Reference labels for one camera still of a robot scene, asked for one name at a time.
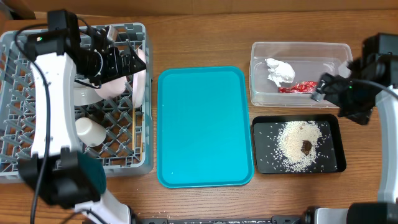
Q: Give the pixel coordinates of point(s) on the black rectangular tray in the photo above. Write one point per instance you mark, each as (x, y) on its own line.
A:
(338, 162)

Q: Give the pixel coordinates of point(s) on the white napkin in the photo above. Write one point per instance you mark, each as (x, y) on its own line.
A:
(279, 71)

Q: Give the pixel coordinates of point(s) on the white paper cup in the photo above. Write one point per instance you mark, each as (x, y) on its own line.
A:
(90, 133)

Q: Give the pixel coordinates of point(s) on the brown food scrap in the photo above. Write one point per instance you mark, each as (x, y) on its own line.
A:
(306, 147)

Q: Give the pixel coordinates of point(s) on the grey plastic dish rack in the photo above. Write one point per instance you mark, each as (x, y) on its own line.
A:
(115, 153)

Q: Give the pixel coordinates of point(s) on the clear plastic waste bin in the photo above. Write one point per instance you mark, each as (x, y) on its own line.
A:
(309, 60)

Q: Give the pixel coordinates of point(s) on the white rice pile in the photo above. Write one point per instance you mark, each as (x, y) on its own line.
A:
(278, 146)

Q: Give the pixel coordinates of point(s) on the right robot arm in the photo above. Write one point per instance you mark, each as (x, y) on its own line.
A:
(372, 83)

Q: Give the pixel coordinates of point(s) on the teal plastic serving tray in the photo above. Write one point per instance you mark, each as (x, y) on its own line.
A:
(203, 128)

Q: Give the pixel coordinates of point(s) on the large white round plate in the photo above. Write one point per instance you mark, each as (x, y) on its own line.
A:
(138, 88)

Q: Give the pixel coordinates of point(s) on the red snack wrapper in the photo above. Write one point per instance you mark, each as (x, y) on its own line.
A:
(300, 88)

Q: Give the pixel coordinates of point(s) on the grey shallow bowl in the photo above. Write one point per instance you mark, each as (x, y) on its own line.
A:
(84, 95)

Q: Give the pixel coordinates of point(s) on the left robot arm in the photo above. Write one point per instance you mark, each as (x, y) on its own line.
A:
(58, 171)

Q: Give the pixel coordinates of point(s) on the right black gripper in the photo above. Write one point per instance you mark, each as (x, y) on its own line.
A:
(360, 116)

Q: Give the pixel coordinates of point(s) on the small pink bowl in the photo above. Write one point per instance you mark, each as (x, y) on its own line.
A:
(112, 89)

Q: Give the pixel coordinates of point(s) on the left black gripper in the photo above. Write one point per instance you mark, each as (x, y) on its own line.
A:
(123, 63)

